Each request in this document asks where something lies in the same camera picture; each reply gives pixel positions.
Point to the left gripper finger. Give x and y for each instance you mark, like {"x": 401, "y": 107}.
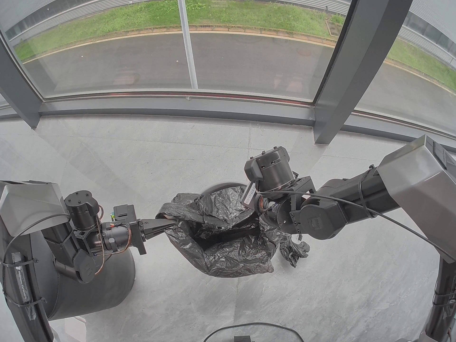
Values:
{"x": 153, "y": 223}
{"x": 151, "y": 233}

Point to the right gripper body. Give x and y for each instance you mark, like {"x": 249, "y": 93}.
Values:
{"x": 269, "y": 210}

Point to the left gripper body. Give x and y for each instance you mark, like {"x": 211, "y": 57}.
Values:
{"x": 121, "y": 237}

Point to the black plastic bag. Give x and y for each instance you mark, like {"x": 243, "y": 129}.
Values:
{"x": 228, "y": 255}

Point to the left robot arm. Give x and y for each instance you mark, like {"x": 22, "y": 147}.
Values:
{"x": 32, "y": 205}

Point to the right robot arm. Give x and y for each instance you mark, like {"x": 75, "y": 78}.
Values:
{"x": 392, "y": 187}

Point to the crumpled black plastic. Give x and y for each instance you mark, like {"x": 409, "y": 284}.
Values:
{"x": 295, "y": 253}

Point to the dark grey round chair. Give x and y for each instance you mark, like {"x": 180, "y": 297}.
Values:
{"x": 107, "y": 283}

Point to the window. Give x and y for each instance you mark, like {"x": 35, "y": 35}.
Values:
{"x": 342, "y": 66}

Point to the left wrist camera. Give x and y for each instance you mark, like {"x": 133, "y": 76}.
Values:
{"x": 123, "y": 214}

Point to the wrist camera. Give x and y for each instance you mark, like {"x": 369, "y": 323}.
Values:
{"x": 123, "y": 214}
{"x": 253, "y": 169}

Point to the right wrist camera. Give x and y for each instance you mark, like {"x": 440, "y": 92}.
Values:
{"x": 253, "y": 169}

